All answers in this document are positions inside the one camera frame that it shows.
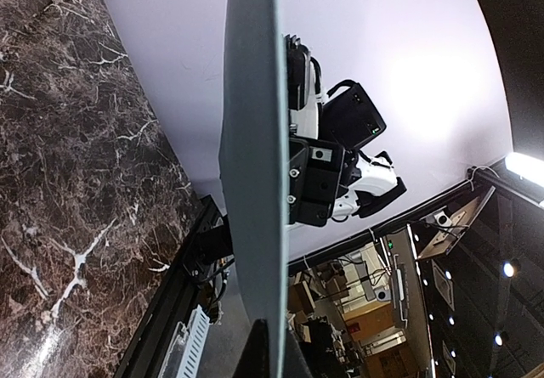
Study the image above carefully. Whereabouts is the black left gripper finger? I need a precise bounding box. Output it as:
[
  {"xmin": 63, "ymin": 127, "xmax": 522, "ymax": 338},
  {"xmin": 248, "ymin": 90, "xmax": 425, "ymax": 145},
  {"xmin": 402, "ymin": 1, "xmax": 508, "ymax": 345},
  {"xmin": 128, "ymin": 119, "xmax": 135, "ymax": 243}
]
[{"xmin": 244, "ymin": 317, "xmax": 318, "ymax": 378}]

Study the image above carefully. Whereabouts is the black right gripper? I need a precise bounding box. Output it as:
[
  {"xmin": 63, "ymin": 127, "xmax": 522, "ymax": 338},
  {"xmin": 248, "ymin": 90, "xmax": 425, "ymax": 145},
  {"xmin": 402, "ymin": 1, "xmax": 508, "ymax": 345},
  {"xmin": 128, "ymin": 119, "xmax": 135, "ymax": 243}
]
[{"xmin": 287, "ymin": 136, "xmax": 345, "ymax": 227}]

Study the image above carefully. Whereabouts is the light blue paper envelope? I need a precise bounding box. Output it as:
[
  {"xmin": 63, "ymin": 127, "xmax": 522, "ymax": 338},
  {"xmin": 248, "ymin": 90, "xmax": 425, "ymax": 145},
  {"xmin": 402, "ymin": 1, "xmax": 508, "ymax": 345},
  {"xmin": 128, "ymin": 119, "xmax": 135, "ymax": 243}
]
[{"xmin": 219, "ymin": 0, "xmax": 288, "ymax": 377}]

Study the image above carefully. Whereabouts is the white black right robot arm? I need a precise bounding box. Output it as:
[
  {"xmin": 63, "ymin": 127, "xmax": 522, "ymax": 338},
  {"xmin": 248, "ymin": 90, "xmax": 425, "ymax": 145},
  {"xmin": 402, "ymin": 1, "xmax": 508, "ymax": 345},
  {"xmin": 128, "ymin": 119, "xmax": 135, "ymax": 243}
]
[{"xmin": 287, "ymin": 80, "xmax": 406, "ymax": 227}]

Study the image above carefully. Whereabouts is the white slotted cable duct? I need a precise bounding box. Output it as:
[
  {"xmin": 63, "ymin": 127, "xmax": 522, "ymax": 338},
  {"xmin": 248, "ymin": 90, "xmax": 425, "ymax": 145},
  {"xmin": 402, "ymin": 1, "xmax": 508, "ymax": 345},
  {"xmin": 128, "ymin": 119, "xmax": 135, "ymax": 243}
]
[{"xmin": 176, "ymin": 305, "xmax": 210, "ymax": 378}]

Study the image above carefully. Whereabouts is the black front table rail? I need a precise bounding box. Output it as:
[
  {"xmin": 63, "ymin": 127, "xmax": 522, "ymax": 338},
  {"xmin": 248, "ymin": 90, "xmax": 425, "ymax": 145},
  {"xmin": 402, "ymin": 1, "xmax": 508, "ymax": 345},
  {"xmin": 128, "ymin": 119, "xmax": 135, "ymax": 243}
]
[{"xmin": 114, "ymin": 195, "xmax": 232, "ymax": 378}]

